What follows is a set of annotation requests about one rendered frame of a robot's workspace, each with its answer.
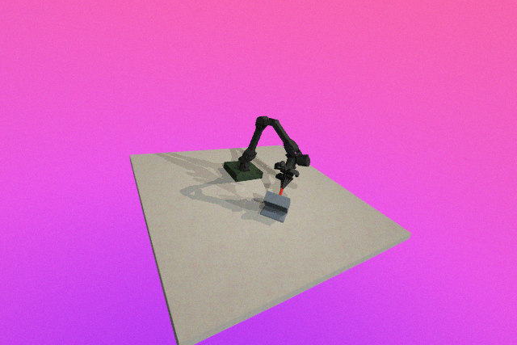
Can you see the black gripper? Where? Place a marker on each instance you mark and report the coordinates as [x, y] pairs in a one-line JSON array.
[[287, 175]]

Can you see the dark grey square panel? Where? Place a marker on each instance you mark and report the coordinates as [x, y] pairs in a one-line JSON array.
[[276, 206]]

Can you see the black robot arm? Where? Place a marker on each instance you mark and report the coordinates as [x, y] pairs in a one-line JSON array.
[[294, 154]]

